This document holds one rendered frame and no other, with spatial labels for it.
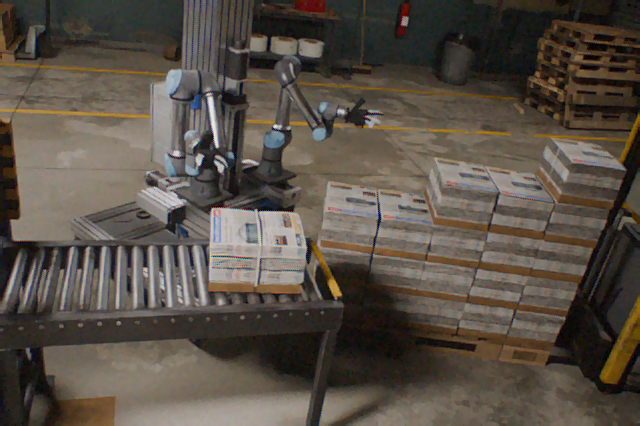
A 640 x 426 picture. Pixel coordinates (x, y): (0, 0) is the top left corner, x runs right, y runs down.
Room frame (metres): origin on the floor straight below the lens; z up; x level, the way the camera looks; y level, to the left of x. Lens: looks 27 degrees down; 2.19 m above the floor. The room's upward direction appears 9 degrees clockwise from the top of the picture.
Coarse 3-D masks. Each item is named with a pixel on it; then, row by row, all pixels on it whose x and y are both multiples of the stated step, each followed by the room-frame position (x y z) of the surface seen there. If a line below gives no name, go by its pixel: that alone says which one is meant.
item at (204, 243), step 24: (24, 240) 2.03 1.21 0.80; (48, 240) 2.06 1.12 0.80; (72, 240) 2.09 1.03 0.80; (96, 240) 2.12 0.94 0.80; (120, 240) 2.16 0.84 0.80; (144, 240) 2.19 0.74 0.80; (168, 240) 2.22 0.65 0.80; (192, 240) 2.25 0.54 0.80; (96, 264) 2.08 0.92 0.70; (144, 264) 2.15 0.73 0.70; (192, 264) 2.22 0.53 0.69
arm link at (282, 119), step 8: (296, 64) 3.21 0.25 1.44; (296, 72) 3.19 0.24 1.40; (280, 88) 3.22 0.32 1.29; (280, 96) 3.21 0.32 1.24; (288, 96) 3.21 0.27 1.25; (280, 104) 3.21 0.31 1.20; (288, 104) 3.21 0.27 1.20; (280, 112) 3.21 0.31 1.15; (288, 112) 3.22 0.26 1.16; (280, 120) 3.21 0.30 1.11; (288, 120) 3.23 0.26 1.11; (272, 128) 3.21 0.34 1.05; (280, 128) 3.19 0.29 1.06; (288, 128) 3.22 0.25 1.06; (288, 136) 3.22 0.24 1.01; (288, 144) 3.24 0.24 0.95
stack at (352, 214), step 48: (336, 192) 2.95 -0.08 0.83; (384, 192) 3.06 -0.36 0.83; (336, 240) 2.73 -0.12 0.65; (384, 240) 2.73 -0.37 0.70; (432, 240) 2.75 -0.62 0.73; (480, 240) 2.75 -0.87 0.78; (528, 240) 2.76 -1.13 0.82; (432, 288) 2.75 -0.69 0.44; (480, 288) 2.75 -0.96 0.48; (432, 336) 2.74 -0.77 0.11
